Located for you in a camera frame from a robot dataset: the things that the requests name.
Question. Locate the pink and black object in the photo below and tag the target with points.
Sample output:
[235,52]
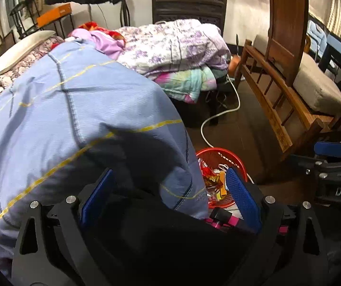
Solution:
[230,221]

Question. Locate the purple floral quilt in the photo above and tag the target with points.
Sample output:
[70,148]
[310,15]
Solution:
[170,44]

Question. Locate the light blue padded chair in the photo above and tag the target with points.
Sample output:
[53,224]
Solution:
[316,38]

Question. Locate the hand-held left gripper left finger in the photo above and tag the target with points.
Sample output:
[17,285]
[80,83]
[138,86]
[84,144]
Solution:
[97,193]

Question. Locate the maroon floral quilt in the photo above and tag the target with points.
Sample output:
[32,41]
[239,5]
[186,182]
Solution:
[15,77]

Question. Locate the black coat rack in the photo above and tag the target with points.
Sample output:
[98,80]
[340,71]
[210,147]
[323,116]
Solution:
[124,15]

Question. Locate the wooden panel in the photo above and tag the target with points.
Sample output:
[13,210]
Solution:
[286,20]

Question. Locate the cream pillow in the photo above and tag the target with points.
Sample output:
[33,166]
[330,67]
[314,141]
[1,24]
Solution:
[18,53]

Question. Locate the lilac cloth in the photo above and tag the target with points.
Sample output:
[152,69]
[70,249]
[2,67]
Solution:
[104,43]

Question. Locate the red yellow snack wrapper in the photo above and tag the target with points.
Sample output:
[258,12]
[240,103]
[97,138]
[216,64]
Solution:
[212,180]

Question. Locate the beige bench cushion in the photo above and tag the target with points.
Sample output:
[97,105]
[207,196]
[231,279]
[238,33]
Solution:
[313,86]

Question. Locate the red blanket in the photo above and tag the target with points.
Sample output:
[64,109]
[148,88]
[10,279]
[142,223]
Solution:
[88,25]

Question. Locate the wooden bench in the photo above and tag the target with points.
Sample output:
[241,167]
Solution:
[277,119]

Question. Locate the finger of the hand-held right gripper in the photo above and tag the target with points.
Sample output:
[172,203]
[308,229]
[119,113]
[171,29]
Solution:
[331,149]
[331,166]

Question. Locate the orange round object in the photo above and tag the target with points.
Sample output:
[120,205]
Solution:
[236,64]

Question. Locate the red plastic basket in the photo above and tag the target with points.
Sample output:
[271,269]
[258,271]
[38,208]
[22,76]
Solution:
[233,156]

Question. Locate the pastel quilt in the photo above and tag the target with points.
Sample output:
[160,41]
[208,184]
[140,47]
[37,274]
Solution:
[185,83]

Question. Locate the dark blue chair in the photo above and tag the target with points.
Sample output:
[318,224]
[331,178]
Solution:
[340,53]

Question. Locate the black metal stand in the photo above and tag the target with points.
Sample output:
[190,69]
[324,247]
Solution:
[56,29]

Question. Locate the blue bed sheet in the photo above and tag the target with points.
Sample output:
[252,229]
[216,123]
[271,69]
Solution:
[84,110]

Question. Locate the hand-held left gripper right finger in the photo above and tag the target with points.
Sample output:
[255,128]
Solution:
[242,196]

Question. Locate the black plant stand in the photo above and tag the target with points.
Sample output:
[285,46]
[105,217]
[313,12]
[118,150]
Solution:
[24,1]

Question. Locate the orange flat box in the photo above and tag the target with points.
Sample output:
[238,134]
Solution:
[54,13]

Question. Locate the carved framed painting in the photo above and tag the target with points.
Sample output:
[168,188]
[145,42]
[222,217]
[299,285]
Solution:
[188,9]

